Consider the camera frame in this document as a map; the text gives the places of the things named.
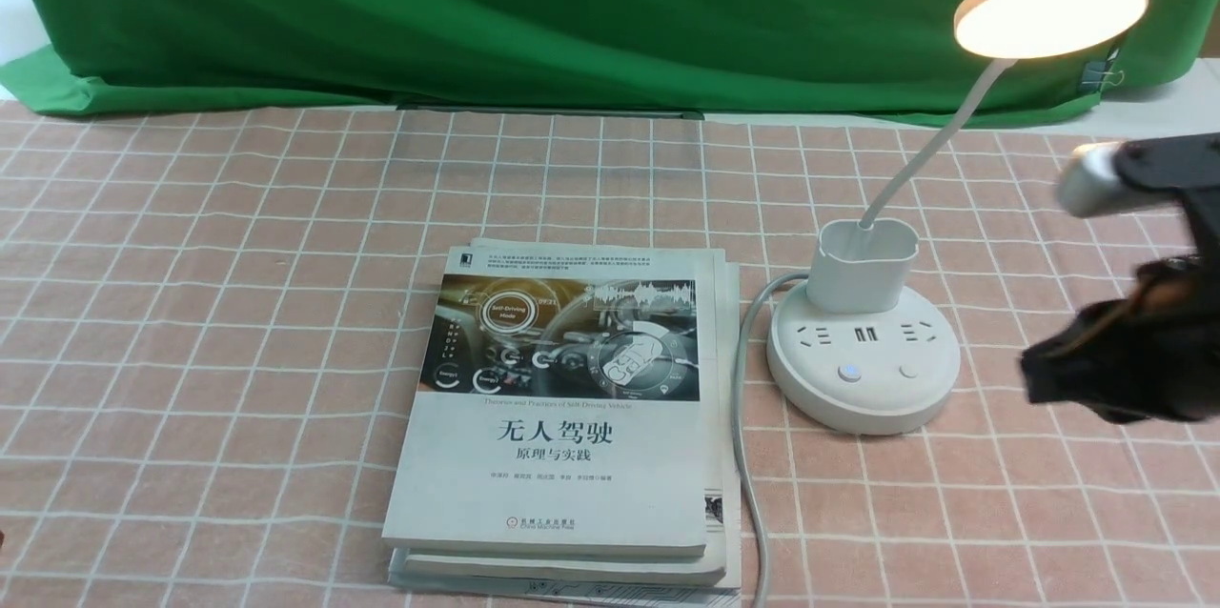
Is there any black binder clip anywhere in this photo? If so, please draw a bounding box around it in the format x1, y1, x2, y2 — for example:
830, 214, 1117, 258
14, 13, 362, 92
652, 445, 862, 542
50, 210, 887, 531
1078, 45, 1126, 95

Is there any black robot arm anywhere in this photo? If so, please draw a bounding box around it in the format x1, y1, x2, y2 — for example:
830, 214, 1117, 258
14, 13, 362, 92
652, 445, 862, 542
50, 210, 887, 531
1019, 134, 1219, 425

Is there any bottom stacked book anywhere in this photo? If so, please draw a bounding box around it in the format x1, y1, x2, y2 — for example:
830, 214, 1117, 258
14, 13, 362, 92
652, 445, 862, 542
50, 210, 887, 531
388, 239, 743, 607

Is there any white desk lamp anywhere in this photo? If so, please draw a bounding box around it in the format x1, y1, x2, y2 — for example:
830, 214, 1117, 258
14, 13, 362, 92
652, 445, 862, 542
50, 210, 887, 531
766, 0, 1149, 436

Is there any green backdrop cloth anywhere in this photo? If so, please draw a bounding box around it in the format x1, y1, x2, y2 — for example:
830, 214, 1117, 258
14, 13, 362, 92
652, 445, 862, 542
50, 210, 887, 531
2, 0, 1218, 127

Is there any white lamp power cable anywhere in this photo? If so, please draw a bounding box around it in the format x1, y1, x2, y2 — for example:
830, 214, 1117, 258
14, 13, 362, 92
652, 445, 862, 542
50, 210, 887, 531
731, 271, 811, 608

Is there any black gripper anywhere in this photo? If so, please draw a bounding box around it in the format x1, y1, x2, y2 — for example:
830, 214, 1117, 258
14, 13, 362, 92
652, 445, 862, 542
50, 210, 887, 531
1020, 253, 1219, 425

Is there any pink checkered tablecloth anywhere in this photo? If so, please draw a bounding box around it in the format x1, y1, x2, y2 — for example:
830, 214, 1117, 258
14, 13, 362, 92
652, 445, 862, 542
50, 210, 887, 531
1, 103, 1219, 607

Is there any self-driving book top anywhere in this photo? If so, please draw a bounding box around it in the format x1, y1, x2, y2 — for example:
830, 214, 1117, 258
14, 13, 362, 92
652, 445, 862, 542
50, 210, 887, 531
382, 245, 722, 559

